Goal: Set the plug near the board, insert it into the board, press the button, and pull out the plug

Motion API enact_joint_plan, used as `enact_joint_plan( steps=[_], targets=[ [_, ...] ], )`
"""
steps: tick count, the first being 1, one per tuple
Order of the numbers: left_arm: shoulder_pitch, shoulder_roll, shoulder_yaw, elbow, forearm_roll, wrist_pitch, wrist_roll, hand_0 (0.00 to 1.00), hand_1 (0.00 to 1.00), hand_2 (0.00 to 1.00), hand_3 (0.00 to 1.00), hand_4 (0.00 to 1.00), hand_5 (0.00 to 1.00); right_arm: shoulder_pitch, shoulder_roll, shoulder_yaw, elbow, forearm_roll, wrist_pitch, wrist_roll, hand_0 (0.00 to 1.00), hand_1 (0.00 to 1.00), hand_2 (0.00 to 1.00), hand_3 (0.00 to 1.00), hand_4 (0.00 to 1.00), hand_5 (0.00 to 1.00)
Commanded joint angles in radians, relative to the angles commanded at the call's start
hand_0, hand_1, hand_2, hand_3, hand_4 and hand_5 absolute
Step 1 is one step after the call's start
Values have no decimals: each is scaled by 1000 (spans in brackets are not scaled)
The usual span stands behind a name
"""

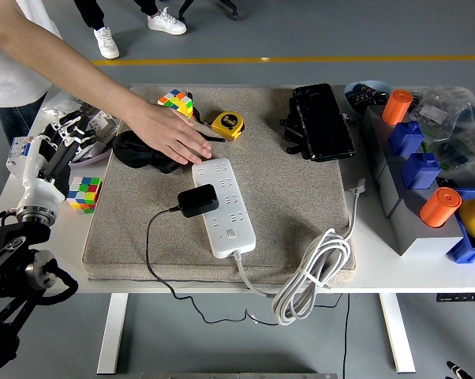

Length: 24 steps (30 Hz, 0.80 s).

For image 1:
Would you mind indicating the person's right hand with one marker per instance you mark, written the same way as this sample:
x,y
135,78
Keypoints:
x,y
162,130

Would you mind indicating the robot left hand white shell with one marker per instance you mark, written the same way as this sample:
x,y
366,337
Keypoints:
x,y
36,189

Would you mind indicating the robot right hand black fingers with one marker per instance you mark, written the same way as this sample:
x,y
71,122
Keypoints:
x,y
457,371

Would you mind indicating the black power adapter plug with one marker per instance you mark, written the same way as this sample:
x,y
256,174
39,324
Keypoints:
x,y
198,201

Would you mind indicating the white power strip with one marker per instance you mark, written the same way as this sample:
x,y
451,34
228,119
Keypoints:
x,y
231,233

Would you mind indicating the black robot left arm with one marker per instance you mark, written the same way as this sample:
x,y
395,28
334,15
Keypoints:
x,y
8,252

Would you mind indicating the black cloth pouch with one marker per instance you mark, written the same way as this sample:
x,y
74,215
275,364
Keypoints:
x,y
143,154

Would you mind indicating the colourful puzzle cube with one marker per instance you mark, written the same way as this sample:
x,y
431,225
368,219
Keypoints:
x,y
176,100
83,195

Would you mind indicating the white circuit breaker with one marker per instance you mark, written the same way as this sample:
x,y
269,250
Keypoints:
x,y
14,154

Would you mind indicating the yellow tape measure 5m label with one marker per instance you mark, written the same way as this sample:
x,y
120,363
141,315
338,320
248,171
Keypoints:
x,y
227,124

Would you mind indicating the white table leg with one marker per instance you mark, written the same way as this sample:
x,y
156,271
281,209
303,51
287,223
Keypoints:
x,y
399,335
111,335

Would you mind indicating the black desk control panel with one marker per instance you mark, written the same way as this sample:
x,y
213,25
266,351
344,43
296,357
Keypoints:
x,y
458,297

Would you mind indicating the clear plastic parts bag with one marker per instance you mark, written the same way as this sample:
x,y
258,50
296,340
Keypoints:
x,y
472,146
60,104
442,106

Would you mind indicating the person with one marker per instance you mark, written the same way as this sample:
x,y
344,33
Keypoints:
x,y
105,43

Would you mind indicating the person's torso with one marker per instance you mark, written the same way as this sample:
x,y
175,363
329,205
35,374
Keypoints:
x,y
4,79

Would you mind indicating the blue plastic bin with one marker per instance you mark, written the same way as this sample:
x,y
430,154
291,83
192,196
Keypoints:
x,y
464,248

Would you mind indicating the black office chair base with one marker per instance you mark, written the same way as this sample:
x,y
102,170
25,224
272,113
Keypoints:
x,y
234,15

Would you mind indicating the grey-brown mat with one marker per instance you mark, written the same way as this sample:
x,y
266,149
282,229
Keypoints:
x,y
285,189

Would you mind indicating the grey block holder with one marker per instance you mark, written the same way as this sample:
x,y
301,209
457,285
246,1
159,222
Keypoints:
x,y
411,233

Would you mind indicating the black rectangular device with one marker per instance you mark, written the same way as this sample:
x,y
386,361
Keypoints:
x,y
324,122

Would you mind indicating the orange cylinder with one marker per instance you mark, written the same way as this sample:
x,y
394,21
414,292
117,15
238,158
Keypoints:
x,y
395,108
438,209

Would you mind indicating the light blue bowl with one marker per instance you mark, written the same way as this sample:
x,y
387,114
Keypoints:
x,y
354,108

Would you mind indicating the blue plastic block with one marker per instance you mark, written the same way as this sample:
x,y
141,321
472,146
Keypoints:
x,y
405,139
419,173

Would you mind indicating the black metal bracket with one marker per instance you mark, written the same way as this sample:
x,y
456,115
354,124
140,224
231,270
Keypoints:
x,y
292,136

